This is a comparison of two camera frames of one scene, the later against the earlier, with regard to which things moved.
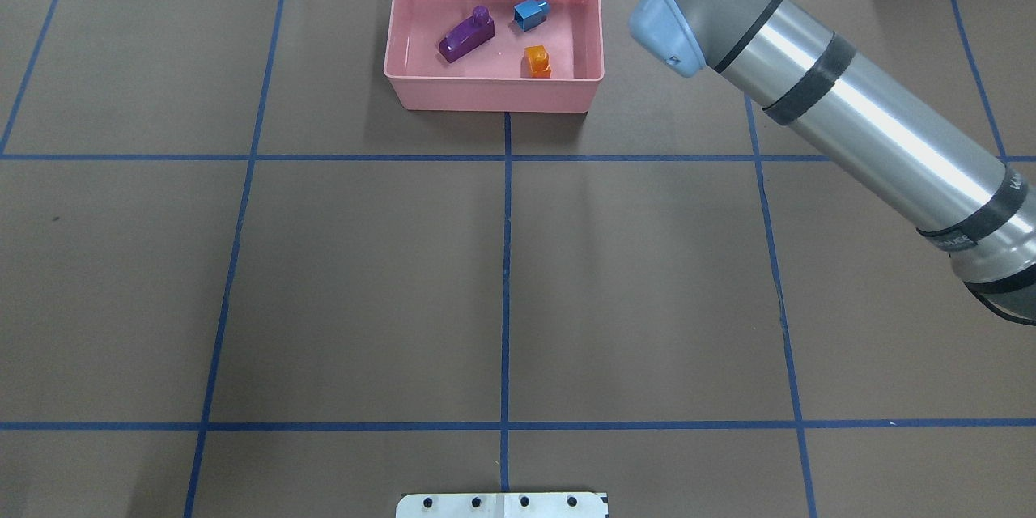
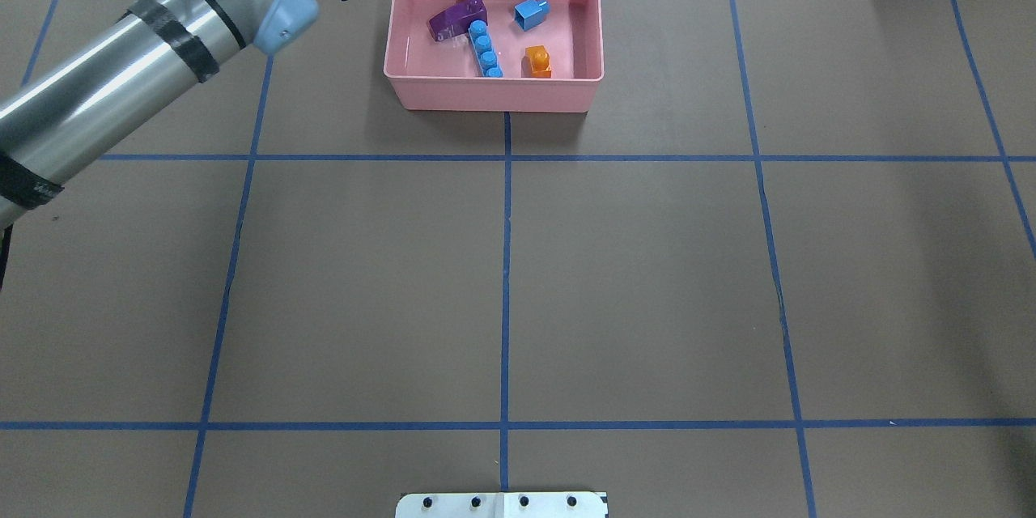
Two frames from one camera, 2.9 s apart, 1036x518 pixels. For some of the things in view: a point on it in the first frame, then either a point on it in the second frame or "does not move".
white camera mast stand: (502, 505) does not move
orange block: (535, 62) does not move
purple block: (468, 36) to (456, 19)
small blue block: (531, 13) does not move
